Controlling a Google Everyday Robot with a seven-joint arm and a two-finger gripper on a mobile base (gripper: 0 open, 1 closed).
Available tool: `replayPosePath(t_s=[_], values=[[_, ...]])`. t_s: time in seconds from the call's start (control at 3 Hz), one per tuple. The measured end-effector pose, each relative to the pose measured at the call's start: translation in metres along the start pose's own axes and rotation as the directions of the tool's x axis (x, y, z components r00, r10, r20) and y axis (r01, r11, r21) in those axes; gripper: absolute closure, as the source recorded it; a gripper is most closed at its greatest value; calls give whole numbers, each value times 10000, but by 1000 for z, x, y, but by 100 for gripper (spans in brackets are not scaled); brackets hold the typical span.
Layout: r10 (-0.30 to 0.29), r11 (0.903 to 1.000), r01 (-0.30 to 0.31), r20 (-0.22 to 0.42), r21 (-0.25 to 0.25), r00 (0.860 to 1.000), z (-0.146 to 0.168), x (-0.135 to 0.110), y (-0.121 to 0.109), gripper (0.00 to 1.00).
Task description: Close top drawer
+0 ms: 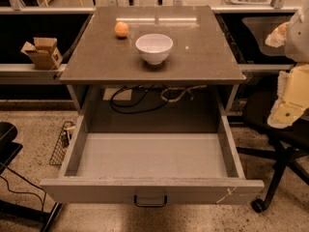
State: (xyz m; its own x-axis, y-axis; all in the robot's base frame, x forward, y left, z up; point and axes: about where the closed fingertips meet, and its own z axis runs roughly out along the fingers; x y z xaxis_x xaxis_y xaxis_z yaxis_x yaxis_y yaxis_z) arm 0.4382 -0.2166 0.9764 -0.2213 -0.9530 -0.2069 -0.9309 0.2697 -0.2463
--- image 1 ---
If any orange fruit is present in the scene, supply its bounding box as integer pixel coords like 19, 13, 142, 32
114, 21, 128, 38

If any white ceramic bowl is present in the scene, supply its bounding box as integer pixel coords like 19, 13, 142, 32
135, 34, 174, 65

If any grey top drawer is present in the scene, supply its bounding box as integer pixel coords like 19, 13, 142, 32
41, 117, 264, 207

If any open cardboard box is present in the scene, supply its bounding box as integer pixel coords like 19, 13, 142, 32
21, 37, 63, 71

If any black cable inside cabinet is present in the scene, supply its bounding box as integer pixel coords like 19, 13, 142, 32
109, 84, 172, 115

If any grey drawer cabinet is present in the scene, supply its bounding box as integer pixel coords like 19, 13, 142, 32
59, 5, 247, 116

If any wire basket with items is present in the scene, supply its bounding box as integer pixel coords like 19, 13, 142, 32
49, 121, 75, 168

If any black stand with cable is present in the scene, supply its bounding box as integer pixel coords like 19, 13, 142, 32
0, 122, 64, 232

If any black office chair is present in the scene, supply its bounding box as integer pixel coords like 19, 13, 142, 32
237, 74, 309, 213

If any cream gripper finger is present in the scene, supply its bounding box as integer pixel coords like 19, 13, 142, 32
265, 22, 289, 47
267, 101, 304, 129

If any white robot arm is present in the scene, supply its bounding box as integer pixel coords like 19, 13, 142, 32
266, 2, 309, 129

